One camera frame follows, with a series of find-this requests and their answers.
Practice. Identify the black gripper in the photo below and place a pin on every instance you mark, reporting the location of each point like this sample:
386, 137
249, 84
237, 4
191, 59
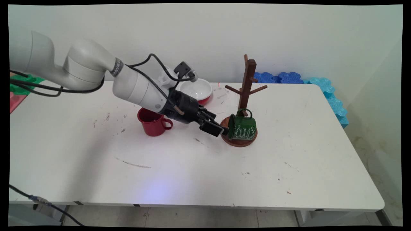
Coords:
186, 107

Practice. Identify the green enamel mug white print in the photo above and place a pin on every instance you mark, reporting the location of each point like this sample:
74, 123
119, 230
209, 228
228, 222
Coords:
245, 126

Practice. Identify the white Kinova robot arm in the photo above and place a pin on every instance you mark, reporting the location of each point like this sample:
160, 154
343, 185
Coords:
80, 64

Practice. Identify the red bowl white inside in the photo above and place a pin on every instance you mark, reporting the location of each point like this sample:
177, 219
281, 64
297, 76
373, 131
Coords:
197, 89

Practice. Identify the brown wooden mug tree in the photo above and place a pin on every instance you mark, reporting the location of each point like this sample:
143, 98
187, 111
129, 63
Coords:
245, 86

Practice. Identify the red enamel mug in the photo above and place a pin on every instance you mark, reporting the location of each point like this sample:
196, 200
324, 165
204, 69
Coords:
152, 125

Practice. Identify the dark blue foam tile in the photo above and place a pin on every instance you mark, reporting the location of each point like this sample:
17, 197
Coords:
265, 77
290, 78

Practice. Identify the light blue foam tile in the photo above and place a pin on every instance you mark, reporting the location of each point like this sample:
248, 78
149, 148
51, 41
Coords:
322, 85
343, 122
337, 107

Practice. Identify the white table leg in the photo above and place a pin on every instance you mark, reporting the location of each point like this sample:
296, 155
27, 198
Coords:
61, 213
321, 218

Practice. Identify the pink foam tile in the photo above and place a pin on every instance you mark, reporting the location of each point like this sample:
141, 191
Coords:
16, 101

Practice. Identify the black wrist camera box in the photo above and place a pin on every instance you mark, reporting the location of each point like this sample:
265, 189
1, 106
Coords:
183, 69

